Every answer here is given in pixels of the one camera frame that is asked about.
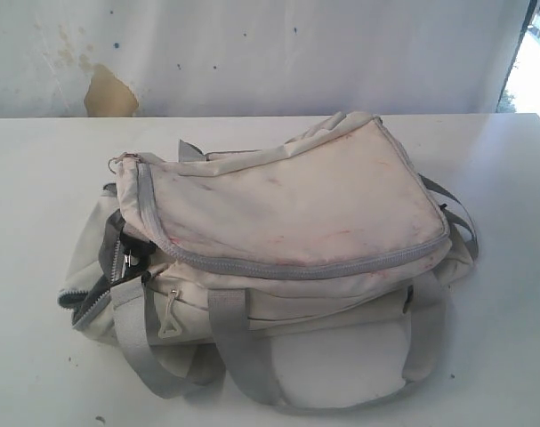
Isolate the gold zipper pull ring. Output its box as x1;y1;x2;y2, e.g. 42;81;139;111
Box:
105;153;135;174

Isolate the white fabric bag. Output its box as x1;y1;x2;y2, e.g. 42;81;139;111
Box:
58;112;480;408

